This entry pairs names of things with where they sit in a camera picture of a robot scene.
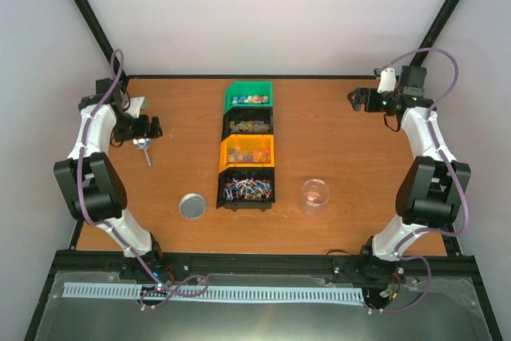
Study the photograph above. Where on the green candy bin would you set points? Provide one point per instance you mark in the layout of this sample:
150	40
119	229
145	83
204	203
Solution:
252	94

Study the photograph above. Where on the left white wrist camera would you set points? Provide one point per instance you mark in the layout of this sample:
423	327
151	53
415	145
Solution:
136	106

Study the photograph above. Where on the round metal lid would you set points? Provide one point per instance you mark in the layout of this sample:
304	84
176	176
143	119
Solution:
192	206

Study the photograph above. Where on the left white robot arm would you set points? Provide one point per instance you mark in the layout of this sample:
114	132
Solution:
90	185

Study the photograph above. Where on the black popsicle candy bin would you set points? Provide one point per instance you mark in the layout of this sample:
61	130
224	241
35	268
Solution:
249	121

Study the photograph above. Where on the metal scoop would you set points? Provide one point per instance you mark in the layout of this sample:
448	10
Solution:
143	144

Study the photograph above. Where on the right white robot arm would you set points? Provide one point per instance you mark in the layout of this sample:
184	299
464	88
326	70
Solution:
432	193

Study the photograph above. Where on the light blue cable duct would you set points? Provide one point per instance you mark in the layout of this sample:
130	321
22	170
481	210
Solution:
216	294

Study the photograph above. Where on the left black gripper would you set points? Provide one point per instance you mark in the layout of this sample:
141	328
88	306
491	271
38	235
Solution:
144	131

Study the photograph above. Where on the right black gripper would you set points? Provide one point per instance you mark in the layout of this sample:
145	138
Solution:
359	94

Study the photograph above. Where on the clear plastic jar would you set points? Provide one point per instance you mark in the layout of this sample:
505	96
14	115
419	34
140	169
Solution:
315	196

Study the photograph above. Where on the black lollipop bin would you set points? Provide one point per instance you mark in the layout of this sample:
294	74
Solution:
246	188

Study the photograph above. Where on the yellow star candy bin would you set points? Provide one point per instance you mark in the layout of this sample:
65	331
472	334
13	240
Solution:
247	151

